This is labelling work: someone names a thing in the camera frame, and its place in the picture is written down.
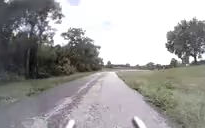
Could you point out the large lone tree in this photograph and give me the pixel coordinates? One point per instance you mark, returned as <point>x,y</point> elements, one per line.
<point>190,40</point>

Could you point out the wood of dark trees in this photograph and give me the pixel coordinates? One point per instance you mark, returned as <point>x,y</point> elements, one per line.
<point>30,50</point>

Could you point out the distant row of trees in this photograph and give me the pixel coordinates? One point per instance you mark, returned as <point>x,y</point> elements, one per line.
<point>140,65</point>

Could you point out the grass verge with trees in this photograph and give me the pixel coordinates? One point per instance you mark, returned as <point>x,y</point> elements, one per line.
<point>20,88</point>

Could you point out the grey asphalt path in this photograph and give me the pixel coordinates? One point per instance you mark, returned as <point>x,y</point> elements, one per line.
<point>105,96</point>

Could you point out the grass slope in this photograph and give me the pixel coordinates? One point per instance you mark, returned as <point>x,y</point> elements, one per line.
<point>183,86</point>

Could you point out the robot's own part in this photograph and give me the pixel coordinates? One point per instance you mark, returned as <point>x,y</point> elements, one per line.
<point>70,124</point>
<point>139,122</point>

